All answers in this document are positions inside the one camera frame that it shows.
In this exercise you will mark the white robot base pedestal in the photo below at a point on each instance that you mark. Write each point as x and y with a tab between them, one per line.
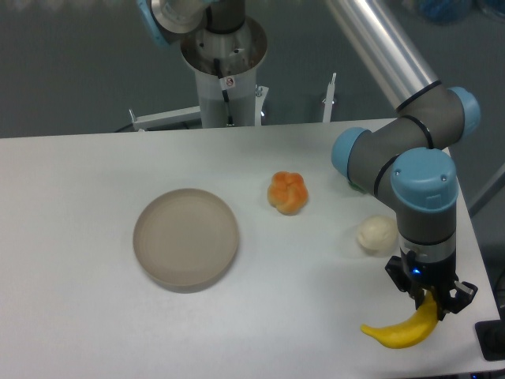
225	68

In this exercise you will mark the yellow toy banana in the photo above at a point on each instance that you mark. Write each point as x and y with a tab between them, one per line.
410	332

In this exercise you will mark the white metal bracket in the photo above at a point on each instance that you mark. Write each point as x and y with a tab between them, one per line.
164	120
329	99

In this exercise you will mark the white toy garlic bulb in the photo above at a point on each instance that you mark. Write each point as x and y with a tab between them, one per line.
377	235

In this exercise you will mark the white metal bracket right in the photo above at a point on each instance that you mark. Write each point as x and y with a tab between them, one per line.
329	99

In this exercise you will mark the black device at table edge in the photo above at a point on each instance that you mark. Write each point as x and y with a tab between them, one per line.
490	336

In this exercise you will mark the green toy bell pepper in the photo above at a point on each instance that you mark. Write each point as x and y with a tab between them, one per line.
356	187

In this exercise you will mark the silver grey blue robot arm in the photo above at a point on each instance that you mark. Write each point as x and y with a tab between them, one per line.
403	165

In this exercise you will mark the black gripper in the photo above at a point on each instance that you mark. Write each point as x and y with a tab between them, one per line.
411	275

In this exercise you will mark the white metal bracket left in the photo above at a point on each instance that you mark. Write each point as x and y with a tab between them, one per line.
164	120

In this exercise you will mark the grey metal frame leg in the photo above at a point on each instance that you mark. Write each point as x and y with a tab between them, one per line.
487	192

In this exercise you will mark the beige round plate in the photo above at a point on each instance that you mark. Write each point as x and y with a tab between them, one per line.
186	240

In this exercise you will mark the blue object top right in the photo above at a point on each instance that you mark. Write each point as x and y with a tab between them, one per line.
443	11

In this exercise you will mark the orange toy bread roll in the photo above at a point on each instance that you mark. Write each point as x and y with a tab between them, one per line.
287	192

